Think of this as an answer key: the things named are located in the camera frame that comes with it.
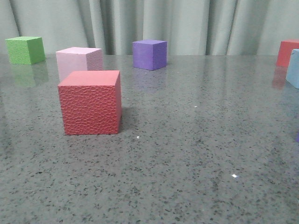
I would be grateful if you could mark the pink foam cube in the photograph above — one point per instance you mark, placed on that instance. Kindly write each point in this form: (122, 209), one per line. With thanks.
(78, 59)

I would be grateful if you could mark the purple foam cube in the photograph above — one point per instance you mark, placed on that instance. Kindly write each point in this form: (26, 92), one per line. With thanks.
(149, 54)

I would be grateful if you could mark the light blue foam cube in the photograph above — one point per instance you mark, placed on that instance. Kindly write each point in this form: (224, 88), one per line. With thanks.
(292, 75)

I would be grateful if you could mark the grey-green curtain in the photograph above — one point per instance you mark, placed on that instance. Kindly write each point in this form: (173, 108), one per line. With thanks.
(190, 27)

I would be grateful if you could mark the red foam cube far right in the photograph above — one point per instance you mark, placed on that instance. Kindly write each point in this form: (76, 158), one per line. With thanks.
(285, 50)

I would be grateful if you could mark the red textured foam cube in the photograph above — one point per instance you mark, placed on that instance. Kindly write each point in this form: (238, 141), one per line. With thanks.
(91, 102)

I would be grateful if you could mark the green foam cube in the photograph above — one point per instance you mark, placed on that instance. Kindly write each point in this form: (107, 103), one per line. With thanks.
(25, 50)

